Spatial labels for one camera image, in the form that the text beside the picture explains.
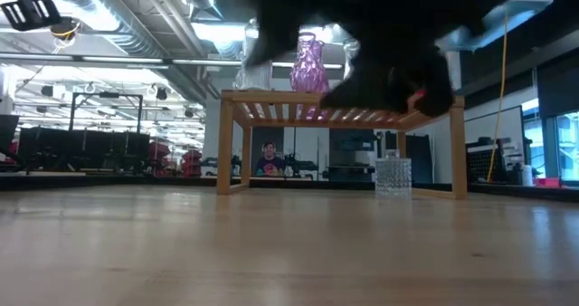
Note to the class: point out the pink fluted vase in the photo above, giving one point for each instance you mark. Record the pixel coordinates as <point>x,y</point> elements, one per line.
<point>310,70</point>

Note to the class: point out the clear square vase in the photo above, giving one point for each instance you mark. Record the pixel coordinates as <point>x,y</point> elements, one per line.
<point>393,177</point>

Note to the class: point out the wooden slatted shelf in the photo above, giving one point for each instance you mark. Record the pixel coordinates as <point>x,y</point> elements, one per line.
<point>271,98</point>

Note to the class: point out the clear ribbed vase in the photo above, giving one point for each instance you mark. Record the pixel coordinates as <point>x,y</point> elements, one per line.
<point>258,79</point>

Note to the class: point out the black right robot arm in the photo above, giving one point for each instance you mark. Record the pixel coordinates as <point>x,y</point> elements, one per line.
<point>384,2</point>

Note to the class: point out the black shelving unit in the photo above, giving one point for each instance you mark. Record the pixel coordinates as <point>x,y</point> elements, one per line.
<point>350,152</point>

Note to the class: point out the black cabinet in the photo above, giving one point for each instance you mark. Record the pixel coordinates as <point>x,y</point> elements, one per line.
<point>418,156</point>

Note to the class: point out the black perforated cart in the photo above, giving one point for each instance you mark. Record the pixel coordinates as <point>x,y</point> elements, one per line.
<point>486,165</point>

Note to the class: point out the person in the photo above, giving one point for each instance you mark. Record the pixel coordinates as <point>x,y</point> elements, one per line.
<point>270,163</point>

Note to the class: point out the white cylinder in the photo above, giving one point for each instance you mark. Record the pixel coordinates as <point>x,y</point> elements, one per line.
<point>527,175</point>

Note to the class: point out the red box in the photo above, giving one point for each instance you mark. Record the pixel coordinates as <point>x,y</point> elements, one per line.
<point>548,183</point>

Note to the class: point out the red tool chest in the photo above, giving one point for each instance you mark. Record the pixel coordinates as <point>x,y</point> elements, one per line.
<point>192,163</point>
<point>159,156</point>

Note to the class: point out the black yellow-rimmed ceiling fixture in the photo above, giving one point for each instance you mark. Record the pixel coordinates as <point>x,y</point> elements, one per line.
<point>65,30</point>

